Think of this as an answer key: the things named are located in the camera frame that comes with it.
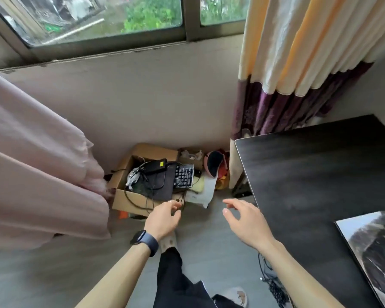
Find person's right hand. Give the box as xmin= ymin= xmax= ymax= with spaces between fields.
xmin=222 ymin=198 xmax=275 ymax=252

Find person's left hand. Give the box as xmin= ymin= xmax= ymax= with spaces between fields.
xmin=143 ymin=199 xmax=183 ymax=243

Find long black charging cable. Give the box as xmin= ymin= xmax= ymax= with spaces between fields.
xmin=123 ymin=157 xmax=168 ymax=213

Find black keyboard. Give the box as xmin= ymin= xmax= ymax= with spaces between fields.
xmin=172 ymin=163 xmax=195 ymax=190

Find black power adapter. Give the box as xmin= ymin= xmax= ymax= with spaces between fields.
xmin=143 ymin=158 xmax=168 ymax=176

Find laptop with printed lid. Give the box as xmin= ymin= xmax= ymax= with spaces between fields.
xmin=335 ymin=207 xmax=385 ymax=308

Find person's left forearm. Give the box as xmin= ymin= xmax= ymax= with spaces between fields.
xmin=75 ymin=243 xmax=151 ymax=308

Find person's right forearm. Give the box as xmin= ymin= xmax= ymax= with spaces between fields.
xmin=260 ymin=240 xmax=344 ymax=308

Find dark wooden desk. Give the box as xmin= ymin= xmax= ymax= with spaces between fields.
xmin=234 ymin=114 xmax=385 ymax=308

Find black smartwatch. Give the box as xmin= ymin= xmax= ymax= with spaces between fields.
xmin=130 ymin=230 xmax=160 ymax=258

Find black flat sleeve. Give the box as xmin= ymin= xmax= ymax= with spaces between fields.
xmin=138 ymin=165 xmax=177 ymax=202

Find brown cardboard box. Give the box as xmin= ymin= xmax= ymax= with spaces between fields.
xmin=107 ymin=143 xmax=187 ymax=218

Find white paper sheet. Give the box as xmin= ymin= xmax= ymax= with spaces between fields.
xmin=184 ymin=176 xmax=217 ymax=209

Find crumpled silver plastic wrap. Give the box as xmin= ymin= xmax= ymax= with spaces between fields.
xmin=125 ymin=167 xmax=142 ymax=191

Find black trousers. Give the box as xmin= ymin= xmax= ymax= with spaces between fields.
xmin=153 ymin=247 xmax=244 ymax=308

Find pink and black cap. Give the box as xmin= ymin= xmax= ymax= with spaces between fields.
xmin=204 ymin=150 xmax=228 ymax=179

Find small open cardboard box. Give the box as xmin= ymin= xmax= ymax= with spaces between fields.
xmin=178 ymin=147 xmax=205 ymax=171

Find bed with pink bedding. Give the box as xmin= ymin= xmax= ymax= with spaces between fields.
xmin=0 ymin=67 xmax=113 ymax=254

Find cream and purple curtain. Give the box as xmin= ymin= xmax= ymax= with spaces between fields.
xmin=228 ymin=0 xmax=385 ymax=190

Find black white braided cable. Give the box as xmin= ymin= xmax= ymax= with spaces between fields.
xmin=267 ymin=278 xmax=293 ymax=308

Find grey window frame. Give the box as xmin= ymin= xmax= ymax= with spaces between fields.
xmin=0 ymin=0 xmax=251 ymax=71

